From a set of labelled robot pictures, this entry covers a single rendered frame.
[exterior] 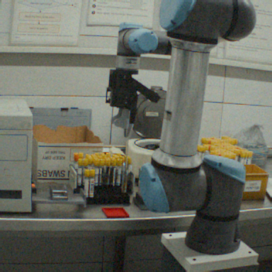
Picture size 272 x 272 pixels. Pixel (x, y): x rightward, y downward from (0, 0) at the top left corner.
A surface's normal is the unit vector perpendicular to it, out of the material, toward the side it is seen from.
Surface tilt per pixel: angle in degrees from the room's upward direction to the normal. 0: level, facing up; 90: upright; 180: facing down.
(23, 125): 90
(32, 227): 90
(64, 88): 90
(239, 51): 94
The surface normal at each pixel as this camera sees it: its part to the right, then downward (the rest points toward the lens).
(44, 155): 0.32, 0.25
